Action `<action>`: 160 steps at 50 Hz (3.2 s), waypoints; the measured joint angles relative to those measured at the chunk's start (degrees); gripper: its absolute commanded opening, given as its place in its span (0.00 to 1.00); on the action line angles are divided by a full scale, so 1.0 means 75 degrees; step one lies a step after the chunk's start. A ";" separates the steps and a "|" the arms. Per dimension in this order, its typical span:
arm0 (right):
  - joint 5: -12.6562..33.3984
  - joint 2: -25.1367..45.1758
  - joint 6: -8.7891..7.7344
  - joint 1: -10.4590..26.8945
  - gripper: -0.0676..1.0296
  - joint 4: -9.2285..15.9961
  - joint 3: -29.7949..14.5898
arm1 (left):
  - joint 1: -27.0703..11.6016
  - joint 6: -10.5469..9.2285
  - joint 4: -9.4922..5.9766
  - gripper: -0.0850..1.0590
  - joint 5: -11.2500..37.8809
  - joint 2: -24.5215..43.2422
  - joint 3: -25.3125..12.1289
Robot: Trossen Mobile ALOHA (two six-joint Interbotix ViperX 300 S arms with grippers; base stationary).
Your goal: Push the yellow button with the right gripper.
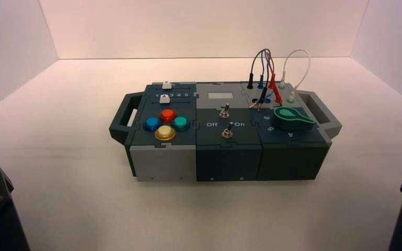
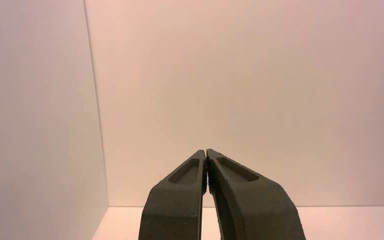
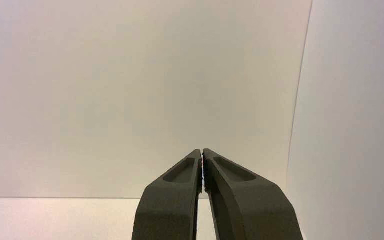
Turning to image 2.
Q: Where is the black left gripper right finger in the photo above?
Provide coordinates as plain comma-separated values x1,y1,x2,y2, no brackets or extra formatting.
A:
206,148,308,240

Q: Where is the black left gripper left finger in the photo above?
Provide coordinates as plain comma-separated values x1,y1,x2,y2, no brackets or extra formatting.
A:
138,149,208,240

